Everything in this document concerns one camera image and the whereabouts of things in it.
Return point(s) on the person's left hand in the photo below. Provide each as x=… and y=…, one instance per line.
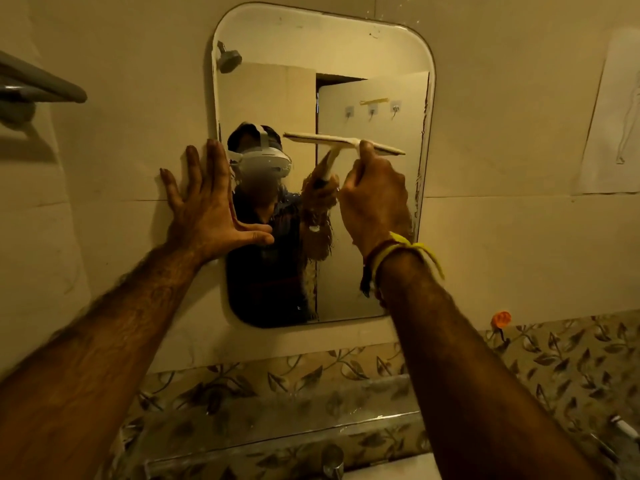
x=205, y=214

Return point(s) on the person's right hand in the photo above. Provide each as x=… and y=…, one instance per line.
x=377, y=209

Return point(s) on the person's left thumb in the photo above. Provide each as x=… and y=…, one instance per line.
x=252, y=235

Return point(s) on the person's left little finger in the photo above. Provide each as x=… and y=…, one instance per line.
x=171, y=188

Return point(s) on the person's right thumb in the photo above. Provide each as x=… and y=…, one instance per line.
x=346, y=187

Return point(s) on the white window squeegee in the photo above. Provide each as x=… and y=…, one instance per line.
x=312, y=139

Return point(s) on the person's left forearm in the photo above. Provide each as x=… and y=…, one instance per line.
x=90, y=354

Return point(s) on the person's right forearm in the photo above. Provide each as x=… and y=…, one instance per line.
x=475, y=384

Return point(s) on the yellow red thread wristband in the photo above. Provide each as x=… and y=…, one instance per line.
x=400, y=244

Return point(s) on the clear glass shelf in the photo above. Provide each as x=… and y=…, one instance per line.
x=280, y=419

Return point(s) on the chrome tap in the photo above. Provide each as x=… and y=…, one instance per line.
x=333, y=462

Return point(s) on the paper sheet with line drawing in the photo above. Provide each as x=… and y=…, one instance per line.
x=612, y=124

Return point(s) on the white sink basin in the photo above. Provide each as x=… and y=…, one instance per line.
x=395, y=469

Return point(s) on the white toothbrush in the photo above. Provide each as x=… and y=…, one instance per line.
x=625, y=427

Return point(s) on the rounded wall mirror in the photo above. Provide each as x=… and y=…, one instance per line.
x=300, y=74

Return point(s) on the grey towel rail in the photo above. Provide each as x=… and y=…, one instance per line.
x=35, y=87

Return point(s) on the orange wall hook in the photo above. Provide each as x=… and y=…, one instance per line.
x=501, y=319

